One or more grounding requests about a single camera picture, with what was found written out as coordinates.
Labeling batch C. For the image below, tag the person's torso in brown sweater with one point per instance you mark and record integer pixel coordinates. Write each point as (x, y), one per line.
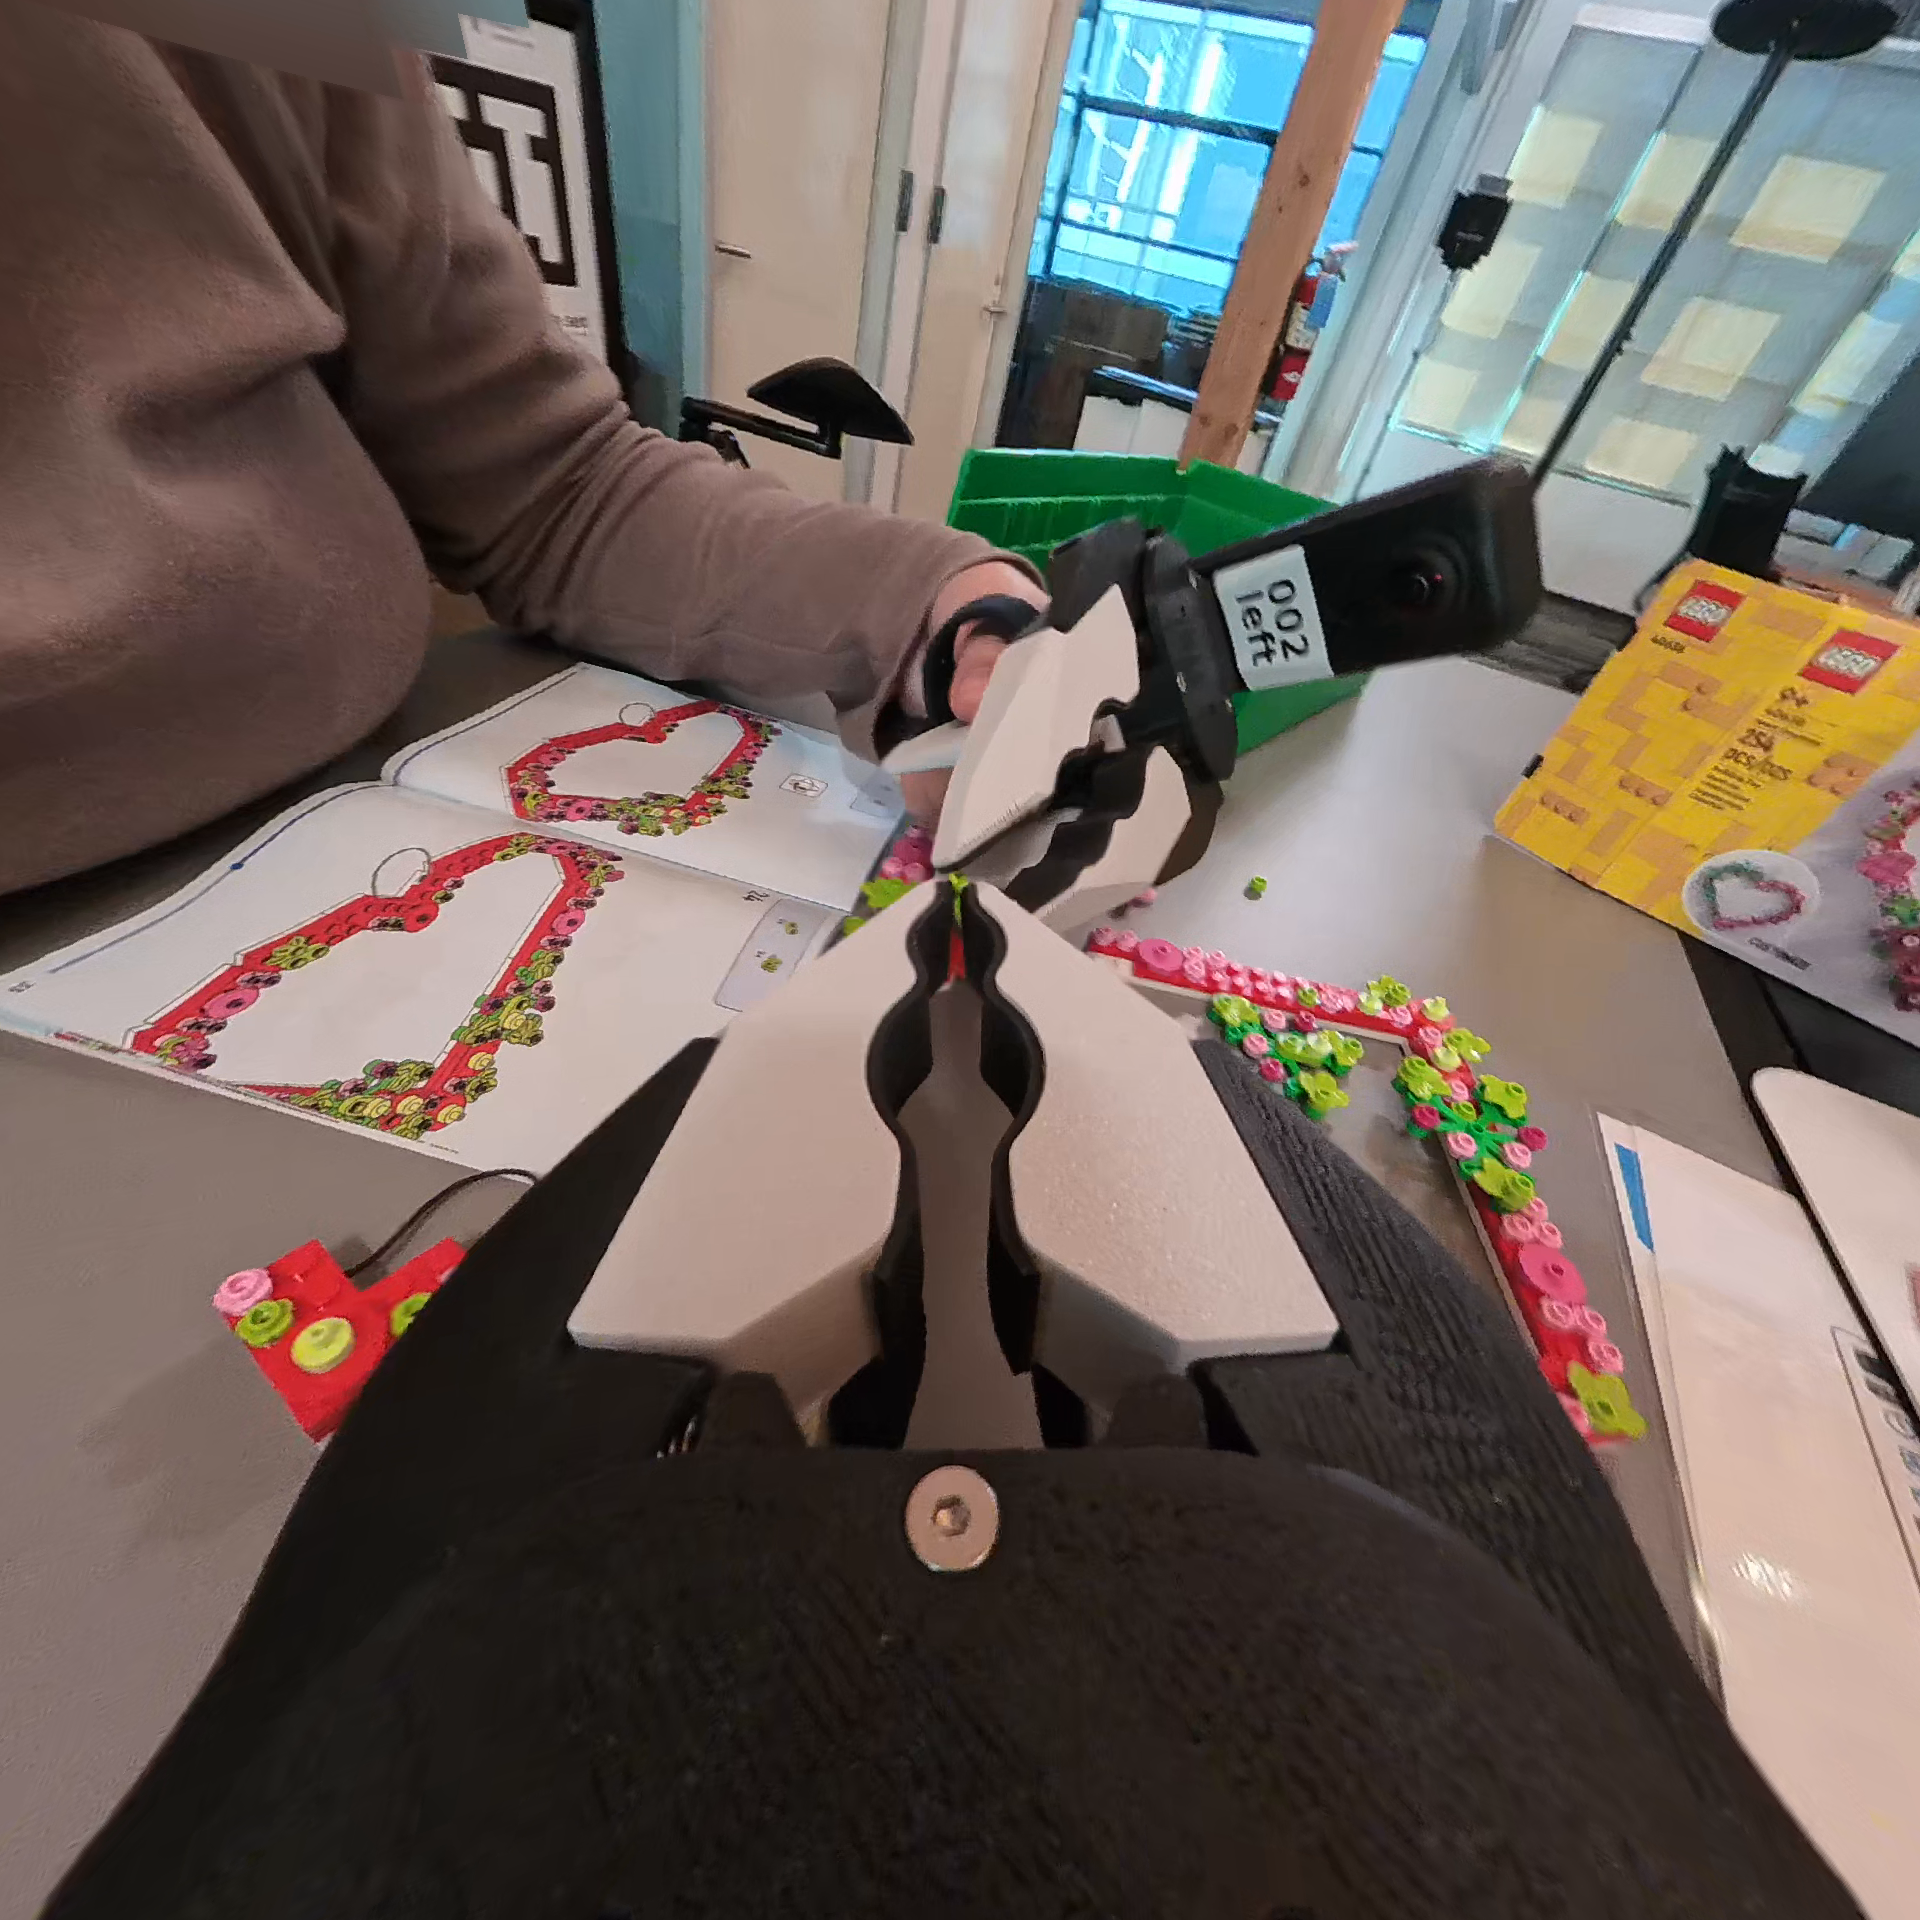
(182, 450)

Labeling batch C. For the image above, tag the red fire extinguisher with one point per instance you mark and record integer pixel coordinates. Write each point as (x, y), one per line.
(1300, 338)

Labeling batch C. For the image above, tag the black chair armrest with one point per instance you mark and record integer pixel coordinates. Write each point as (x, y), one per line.
(825, 394)

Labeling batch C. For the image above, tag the white door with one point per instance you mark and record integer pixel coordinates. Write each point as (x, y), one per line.
(810, 225)

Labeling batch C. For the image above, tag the lego instruction booklet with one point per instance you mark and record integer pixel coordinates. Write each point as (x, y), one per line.
(452, 961)

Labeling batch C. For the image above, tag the red flowered lego heart frame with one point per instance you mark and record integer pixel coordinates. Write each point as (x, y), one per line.
(1544, 1275)

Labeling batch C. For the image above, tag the pink lego flower cluster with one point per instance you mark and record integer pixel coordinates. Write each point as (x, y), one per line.
(903, 856)

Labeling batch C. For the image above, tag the wooden post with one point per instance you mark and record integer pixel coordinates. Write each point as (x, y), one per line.
(1290, 225)

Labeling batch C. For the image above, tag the black and white marker poster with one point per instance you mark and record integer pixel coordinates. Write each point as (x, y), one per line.
(525, 164)

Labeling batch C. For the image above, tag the person's left forearm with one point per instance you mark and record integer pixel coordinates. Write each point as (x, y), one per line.
(644, 511)

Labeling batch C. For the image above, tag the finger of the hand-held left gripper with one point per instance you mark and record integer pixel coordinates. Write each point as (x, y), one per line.
(1035, 735)
(1142, 848)

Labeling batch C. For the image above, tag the green plastic bin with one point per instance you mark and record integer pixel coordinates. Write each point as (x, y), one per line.
(1082, 494)

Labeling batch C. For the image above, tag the small black wall camera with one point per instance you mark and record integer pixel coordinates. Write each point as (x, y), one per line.
(1475, 225)

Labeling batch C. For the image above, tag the person's left hand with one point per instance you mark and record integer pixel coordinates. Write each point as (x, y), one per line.
(984, 670)

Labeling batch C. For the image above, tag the black pole stand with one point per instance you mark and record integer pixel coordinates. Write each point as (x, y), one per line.
(1708, 188)

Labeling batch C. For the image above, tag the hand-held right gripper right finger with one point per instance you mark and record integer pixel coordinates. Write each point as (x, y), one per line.
(1154, 1200)

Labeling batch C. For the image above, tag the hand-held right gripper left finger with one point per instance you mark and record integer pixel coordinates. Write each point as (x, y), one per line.
(734, 1200)

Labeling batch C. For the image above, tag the yellow lego box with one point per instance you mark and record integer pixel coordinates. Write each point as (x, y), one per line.
(1652, 720)

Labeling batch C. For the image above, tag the white flat device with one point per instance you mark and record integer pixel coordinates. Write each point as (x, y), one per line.
(1862, 1184)

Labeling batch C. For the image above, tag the white paper sheet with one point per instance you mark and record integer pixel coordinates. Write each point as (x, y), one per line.
(1755, 1424)

